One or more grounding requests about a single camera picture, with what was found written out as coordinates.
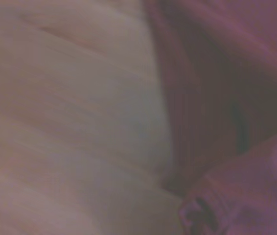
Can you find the rust red shorts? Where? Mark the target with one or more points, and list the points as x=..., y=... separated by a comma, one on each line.
x=226, y=85

